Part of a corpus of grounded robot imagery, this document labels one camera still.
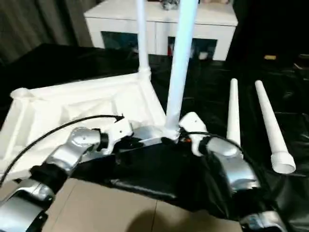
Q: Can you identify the grey curtain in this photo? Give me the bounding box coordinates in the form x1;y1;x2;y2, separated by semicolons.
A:
0;0;94;65

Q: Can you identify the dark clutter on cabinet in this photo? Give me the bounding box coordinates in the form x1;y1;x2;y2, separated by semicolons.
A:
161;0;181;11

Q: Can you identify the beige plush toy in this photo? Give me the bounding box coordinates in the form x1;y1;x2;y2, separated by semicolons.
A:
202;0;234;5

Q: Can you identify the white sideboard cabinet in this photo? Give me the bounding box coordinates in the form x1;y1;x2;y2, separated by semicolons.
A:
84;0;239;61

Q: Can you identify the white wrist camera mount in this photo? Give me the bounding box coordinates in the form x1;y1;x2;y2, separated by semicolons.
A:
178;112;210;157
102;118;135;155

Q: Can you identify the black work mat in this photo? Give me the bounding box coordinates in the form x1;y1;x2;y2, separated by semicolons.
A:
0;43;309;222

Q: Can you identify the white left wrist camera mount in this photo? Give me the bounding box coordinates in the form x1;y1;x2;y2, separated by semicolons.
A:
102;118;135;155

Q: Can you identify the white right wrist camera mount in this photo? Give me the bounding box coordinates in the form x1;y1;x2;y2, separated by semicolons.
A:
178;112;210;157

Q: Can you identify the white plastic table top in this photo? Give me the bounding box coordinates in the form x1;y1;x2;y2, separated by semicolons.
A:
0;71;181;179

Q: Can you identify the white plastic table leg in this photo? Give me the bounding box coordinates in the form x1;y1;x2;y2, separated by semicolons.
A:
135;0;152;78
254;80;296;174
165;0;200;142
226;78;242;148

